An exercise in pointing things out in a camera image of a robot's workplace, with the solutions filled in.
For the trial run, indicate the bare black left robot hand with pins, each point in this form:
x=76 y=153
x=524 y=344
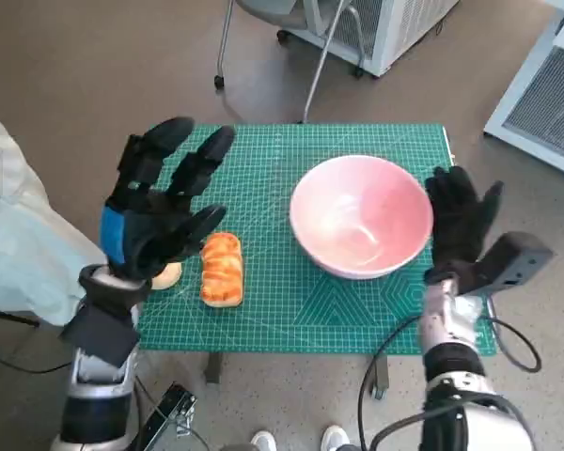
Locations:
x=150 y=230

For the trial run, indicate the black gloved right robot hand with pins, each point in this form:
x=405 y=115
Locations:
x=456 y=221

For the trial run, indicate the round toy bread bun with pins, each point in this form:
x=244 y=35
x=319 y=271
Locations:
x=167 y=278

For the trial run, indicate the long orange toy bread loaf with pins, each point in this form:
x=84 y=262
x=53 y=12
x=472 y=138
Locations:
x=222 y=270

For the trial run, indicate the pink bowl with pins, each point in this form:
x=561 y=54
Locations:
x=357 y=211

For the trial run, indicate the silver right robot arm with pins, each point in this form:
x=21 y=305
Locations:
x=451 y=362

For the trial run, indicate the green cutting mat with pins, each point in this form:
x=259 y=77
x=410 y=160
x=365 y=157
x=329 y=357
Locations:
x=263 y=211

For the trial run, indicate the white cabinet with mesh panel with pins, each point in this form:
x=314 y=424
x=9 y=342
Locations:
x=545 y=103
x=395 y=37

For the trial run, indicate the black bar on floor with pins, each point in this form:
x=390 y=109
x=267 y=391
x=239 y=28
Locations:
x=9 y=315

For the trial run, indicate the dark table leg with caster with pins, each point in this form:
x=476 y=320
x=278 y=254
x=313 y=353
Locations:
x=380 y=376

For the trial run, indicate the black metal stand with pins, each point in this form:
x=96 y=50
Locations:
x=169 y=413

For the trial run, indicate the grey chair with metal legs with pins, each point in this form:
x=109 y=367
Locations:
x=320 y=58

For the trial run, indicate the white shoe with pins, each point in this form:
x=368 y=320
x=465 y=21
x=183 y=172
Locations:
x=334 y=439
x=263 y=441

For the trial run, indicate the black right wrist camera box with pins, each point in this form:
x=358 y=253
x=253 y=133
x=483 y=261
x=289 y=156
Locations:
x=512 y=260

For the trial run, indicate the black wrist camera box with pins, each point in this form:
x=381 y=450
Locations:
x=512 y=260
x=101 y=336

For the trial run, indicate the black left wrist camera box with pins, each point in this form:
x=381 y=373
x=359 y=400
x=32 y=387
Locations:
x=101 y=336

